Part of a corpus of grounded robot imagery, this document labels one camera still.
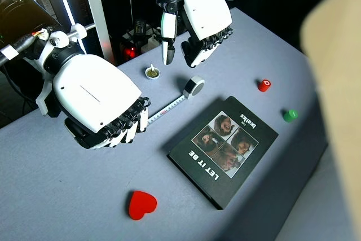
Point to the beige board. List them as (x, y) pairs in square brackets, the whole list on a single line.
[(338, 54)]

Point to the grey tape measure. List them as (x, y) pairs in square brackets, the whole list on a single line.
[(194, 85)]

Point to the red toy cylinder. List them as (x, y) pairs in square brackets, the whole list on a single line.
[(264, 85)]

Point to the red heart block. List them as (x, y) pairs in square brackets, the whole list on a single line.
[(142, 205)]

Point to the white frame post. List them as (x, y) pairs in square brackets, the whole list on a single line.
[(96, 12)]

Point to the small white cup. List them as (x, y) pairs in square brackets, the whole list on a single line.
[(152, 75)]

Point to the green toy cylinder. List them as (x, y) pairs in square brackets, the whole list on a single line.
[(290, 115)]

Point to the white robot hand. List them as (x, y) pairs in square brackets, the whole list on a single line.
[(93, 94), (206, 12)]

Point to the black Beatles book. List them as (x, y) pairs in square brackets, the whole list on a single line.
[(197, 162)]

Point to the small white spoon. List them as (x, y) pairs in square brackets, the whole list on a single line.
[(152, 69)]

